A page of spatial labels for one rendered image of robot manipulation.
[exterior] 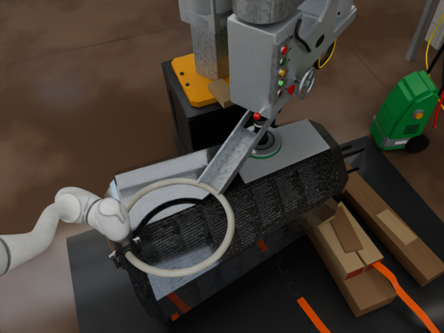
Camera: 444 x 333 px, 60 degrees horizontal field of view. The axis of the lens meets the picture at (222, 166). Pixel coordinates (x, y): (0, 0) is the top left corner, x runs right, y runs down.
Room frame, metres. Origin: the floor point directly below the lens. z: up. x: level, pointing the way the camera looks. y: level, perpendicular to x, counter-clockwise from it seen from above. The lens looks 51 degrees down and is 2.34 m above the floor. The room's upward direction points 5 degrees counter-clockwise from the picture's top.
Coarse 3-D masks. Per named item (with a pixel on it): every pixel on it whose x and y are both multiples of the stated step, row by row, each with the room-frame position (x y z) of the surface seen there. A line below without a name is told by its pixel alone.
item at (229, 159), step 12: (240, 120) 1.31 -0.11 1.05; (240, 132) 1.28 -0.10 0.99; (252, 132) 1.27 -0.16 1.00; (264, 132) 1.25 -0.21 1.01; (228, 144) 1.22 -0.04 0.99; (240, 144) 1.22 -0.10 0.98; (252, 144) 1.18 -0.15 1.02; (216, 156) 1.15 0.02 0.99; (228, 156) 1.17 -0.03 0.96; (240, 156) 1.16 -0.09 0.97; (216, 168) 1.12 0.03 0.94; (228, 168) 1.11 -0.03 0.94; (204, 180) 1.07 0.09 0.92; (216, 180) 1.06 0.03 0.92; (228, 180) 1.03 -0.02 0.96; (216, 192) 0.98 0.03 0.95
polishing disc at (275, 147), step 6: (252, 126) 1.44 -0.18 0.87; (270, 132) 1.38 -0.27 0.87; (276, 132) 1.38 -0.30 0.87; (270, 138) 1.34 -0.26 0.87; (276, 138) 1.34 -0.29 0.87; (270, 144) 1.30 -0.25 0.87; (276, 144) 1.30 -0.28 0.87; (258, 150) 1.27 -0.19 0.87; (264, 150) 1.26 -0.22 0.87; (270, 150) 1.26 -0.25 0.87; (276, 150) 1.26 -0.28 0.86; (258, 156) 1.24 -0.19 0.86; (264, 156) 1.24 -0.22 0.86
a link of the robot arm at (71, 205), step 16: (64, 192) 0.82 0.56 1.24; (80, 192) 0.81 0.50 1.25; (48, 208) 0.70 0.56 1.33; (64, 208) 0.73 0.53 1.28; (80, 208) 0.75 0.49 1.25; (48, 224) 0.59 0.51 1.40; (16, 240) 0.48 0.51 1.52; (32, 240) 0.50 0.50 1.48; (48, 240) 0.53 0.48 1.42; (16, 256) 0.44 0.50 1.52; (32, 256) 0.47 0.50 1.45
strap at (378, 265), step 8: (376, 264) 0.90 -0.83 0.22; (384, 272) 0.85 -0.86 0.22; (392, 280) 0.80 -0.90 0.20; (400, 288) 0.78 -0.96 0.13; (400, 296) 0.74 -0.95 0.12; (408, 296) 0.74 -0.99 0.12; (304, 304) 0.77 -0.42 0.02; (408, 304) 0.69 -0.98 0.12; (416, 304) 0.69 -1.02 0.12; (312, 312) 0.72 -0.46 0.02; (416, 312) 0.65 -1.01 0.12; (312, 320) 0.68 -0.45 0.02; (320, 320) 0.67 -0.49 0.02; (424, 320) 0.60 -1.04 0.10; (320, 328) 0.63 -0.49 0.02; (432, 328) 0.57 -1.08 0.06
